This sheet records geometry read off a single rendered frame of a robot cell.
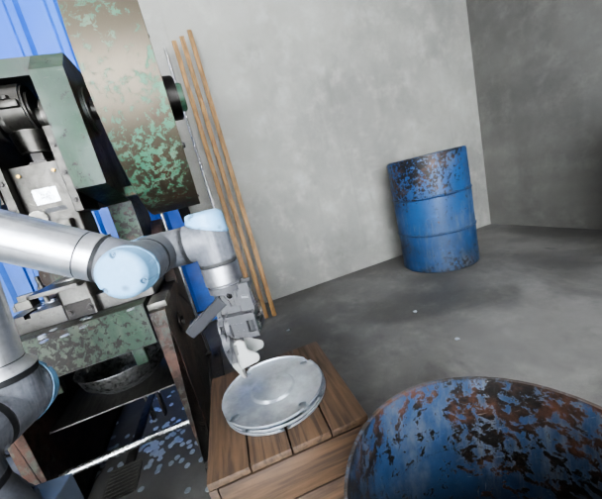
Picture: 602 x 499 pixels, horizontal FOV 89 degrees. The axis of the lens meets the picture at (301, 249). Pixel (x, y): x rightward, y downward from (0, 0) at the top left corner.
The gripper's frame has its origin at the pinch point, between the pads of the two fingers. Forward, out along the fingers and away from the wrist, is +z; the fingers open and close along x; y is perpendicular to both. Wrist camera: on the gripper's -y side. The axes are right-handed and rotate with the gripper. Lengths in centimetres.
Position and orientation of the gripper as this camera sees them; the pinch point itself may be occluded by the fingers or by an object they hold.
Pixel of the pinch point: (242, 368)
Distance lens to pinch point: 74.0
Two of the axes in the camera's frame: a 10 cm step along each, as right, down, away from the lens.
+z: 2.4, 9.5, 2.1
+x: 0.5, -2.2, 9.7
